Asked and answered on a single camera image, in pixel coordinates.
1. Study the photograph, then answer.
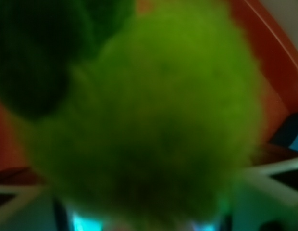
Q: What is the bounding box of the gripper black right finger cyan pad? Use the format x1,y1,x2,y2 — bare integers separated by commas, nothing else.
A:
192,112,298,231

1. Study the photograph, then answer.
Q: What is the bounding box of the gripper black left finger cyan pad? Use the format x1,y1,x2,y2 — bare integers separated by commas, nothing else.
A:
0,166,104,231

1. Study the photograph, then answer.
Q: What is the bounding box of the green plush turtle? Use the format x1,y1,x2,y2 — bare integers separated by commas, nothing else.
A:
0,0,262,231

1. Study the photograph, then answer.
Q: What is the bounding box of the red plastic tray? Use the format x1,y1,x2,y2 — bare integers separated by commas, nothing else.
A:
0,0,298,177

